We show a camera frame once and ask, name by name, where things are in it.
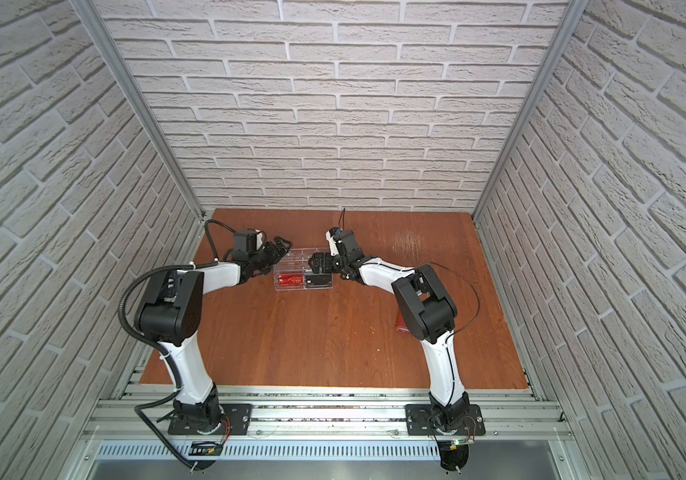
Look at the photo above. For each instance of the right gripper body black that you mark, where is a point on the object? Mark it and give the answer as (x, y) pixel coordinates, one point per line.
(333, 264)

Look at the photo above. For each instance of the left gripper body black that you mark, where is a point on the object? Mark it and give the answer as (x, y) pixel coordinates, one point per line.
(267, 258)

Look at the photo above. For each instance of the clear acrylic card organizer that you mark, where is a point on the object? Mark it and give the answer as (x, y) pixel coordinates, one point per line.
(296, 260)

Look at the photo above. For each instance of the red leather card holder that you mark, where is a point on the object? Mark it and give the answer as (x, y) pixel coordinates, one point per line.
(400, 324)

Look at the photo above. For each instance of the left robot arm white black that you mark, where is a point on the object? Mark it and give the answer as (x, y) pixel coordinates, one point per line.
(171, 312)

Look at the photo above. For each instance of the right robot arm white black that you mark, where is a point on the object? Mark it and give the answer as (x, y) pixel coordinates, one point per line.
(426, 307)

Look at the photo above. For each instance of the red card in organizer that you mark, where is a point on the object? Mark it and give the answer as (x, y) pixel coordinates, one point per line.
(292, 279)

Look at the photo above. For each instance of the black VIP card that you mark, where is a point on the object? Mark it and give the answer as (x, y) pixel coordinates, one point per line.
(317, 280)

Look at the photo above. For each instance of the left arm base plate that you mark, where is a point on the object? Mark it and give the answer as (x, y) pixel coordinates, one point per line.
(237, 417)

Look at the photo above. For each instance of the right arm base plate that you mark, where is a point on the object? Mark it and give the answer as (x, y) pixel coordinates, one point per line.
(428, 420)

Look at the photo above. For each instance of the aluminium rail frame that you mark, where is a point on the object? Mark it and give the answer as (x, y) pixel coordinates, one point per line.
(328, 424)

